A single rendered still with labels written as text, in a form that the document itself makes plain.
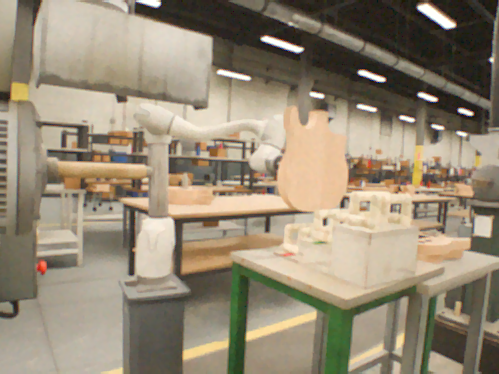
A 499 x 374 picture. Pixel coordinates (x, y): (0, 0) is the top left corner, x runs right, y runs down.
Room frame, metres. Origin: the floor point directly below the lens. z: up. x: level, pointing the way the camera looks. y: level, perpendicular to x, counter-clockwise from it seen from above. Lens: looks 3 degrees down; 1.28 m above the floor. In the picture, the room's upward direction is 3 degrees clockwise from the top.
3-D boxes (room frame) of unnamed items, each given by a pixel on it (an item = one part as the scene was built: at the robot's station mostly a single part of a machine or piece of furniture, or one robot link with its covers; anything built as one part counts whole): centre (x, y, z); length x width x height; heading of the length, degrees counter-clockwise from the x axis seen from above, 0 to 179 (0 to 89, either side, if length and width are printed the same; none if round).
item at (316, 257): (1.26, -0.33, 0.98); 0.27 x 0.16 x 0.09; 125
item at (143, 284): (1.56, 0.46, 0.73); 0.22 x 0.18 x 0.06; 120
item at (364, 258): (1.13, -0.42, 1.02); 0.27 x 0.15 x 0.17; 125
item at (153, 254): (1.58, 0.44, 0.87); 0.18 x 0.16 x 0.22; 9
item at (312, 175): (1.39, -0.25, 1.31); 0.35 x 0.04 x 0.40; 125
